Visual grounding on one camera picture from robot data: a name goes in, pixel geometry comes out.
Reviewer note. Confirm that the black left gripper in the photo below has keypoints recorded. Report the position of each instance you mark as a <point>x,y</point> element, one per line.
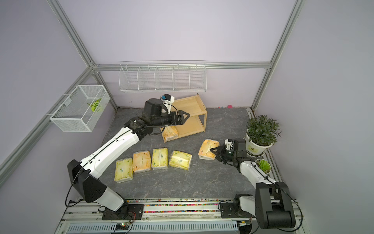
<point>180,122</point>

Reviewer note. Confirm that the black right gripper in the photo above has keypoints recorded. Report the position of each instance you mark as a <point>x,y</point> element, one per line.
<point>221,150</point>

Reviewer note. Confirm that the orange tissue pack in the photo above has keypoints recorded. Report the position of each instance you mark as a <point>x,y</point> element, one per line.
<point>207,145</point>
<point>169,133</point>
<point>141,162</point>

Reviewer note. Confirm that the light wooden two-tier shelf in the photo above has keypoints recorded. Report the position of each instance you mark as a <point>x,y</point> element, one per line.
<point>196,123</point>

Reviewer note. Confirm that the green tissue pack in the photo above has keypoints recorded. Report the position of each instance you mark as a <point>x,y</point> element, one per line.
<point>124,171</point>
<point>159,159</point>
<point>180,160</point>

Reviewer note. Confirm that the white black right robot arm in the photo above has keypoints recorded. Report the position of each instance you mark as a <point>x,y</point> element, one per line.
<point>272,205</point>

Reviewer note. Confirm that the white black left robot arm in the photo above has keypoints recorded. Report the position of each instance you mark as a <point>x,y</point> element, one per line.
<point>84,174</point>

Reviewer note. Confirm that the small potted green plant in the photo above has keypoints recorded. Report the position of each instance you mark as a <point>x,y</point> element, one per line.
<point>264,166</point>

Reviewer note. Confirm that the large potted green plant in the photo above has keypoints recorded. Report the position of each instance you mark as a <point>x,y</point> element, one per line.
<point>262,133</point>

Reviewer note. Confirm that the green toy in basket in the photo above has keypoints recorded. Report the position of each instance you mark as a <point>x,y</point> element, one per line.
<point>96,106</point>

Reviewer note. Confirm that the white mesh side basket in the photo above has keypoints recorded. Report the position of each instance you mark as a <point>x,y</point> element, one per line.
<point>74,114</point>

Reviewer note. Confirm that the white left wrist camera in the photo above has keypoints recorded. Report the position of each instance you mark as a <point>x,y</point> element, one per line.
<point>168,99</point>

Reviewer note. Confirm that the white wire wall rack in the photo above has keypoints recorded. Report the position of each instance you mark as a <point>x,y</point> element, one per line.
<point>162,75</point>

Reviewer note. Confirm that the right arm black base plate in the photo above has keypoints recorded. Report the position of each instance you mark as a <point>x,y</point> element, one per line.
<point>232,210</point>

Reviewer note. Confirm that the aluminium front rail frame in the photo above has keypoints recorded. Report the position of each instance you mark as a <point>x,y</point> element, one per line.
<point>165,216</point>

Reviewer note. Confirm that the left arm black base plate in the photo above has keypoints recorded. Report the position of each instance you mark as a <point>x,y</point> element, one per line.
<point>131,211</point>

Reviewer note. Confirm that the aluminium frame corner post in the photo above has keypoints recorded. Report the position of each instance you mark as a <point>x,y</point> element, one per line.
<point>80,47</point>

